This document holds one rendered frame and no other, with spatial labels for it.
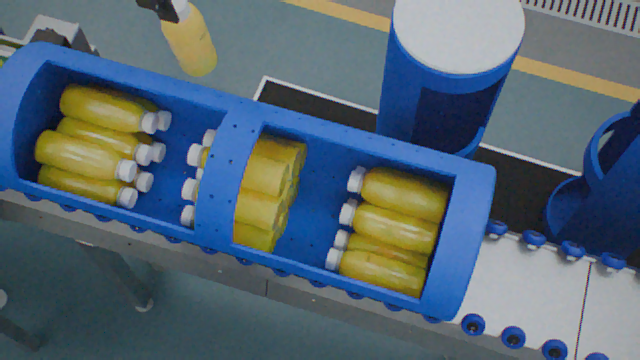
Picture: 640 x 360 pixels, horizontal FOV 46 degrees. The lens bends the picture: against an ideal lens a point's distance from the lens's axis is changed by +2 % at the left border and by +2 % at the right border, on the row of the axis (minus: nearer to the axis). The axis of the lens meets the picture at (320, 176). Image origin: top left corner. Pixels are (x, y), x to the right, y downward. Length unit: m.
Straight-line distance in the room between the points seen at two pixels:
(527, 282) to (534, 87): 1.42
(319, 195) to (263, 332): 0.99
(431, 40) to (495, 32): 0.14
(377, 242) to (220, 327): 1.12
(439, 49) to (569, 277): 0.53
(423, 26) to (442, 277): 0.62
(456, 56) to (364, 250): 0.48
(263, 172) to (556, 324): 0.63
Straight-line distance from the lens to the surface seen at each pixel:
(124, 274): 2.17
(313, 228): 1.48
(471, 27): 1.65
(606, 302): 1.56
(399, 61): 1.65
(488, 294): 1.50
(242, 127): 1.27
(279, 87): 2.58
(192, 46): 1.19
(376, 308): 1.47
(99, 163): 1.41
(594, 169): 2.03
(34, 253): 2.65
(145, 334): 2.47
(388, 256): 1.39
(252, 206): 1.32
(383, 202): 1.34
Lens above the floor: 2.34
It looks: 65 degrees down
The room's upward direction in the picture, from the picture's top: straight up
